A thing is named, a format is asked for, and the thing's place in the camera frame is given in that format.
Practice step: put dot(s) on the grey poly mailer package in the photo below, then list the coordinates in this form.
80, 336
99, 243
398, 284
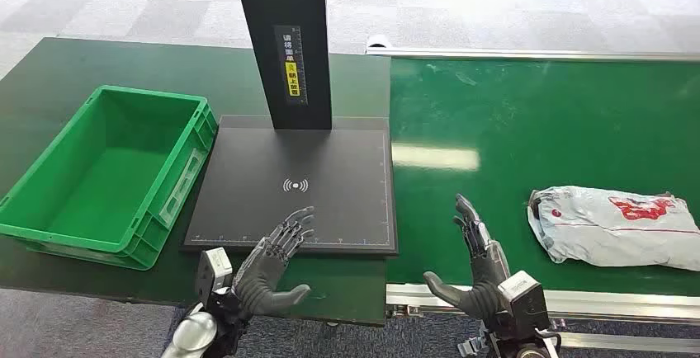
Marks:
612, 230

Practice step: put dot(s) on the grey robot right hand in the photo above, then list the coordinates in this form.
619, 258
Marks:
484, 284

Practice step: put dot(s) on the yellow and black column label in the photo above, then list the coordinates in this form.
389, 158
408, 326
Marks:
292, 71

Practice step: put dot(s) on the black scale column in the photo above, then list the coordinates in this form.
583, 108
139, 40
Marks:
262, 27

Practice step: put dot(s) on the aluminium conveyor side rail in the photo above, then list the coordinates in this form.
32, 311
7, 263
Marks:
601, 306
519, 54

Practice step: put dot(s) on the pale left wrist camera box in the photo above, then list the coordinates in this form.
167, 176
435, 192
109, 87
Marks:
212, 271

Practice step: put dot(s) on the green plastic crate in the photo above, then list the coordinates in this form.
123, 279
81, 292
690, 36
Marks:
109, 180

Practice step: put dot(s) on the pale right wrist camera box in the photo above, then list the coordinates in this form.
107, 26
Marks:
526, 301

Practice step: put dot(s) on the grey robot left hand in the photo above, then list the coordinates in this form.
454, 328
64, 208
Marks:
262, 282

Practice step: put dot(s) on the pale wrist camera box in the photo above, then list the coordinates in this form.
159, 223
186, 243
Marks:
526, 301
212, 271

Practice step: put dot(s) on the green conveyor belt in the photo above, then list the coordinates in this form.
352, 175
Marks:
547, 120

